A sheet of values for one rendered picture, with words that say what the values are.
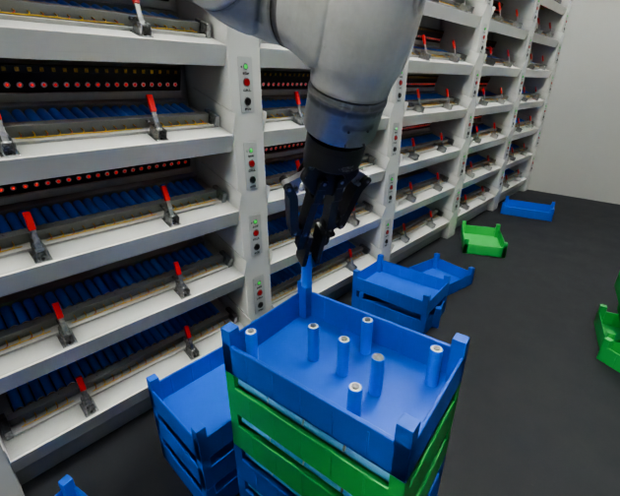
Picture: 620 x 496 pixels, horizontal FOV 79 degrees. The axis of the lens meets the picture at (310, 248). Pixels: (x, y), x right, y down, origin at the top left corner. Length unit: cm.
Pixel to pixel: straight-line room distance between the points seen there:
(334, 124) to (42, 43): 55
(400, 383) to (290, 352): 18
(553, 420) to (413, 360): 67
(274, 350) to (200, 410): 31
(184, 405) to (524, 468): 78
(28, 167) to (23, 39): 20
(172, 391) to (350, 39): 80
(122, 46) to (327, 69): 54
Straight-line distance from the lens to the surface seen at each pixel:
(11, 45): 82
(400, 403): 57
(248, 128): 101
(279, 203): 111
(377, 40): 39
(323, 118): 43
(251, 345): 59
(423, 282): 154
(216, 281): 107
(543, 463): 114
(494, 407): 122
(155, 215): 98
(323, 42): 40
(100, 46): 85
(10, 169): 82
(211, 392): 94
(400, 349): 65
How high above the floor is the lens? 81
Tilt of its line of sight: 24 degrees down
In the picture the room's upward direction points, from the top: straight up
